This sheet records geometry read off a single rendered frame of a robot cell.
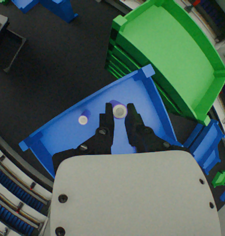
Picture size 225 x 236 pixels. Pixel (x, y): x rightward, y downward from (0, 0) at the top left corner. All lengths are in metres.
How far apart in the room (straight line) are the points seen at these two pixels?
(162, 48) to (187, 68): 0.09
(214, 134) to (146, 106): 0.84
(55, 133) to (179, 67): 0.36
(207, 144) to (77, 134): 0.93
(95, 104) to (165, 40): 0.24
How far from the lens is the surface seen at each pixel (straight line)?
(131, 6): 0.72
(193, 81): 0.38
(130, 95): 0.28
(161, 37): 0.35
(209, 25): 0.60
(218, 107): 0.92
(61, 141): 0.32
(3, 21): 0.71
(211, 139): 1.05
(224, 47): 0.55
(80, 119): 0.22
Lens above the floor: 0.68
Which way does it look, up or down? 77 degrees down
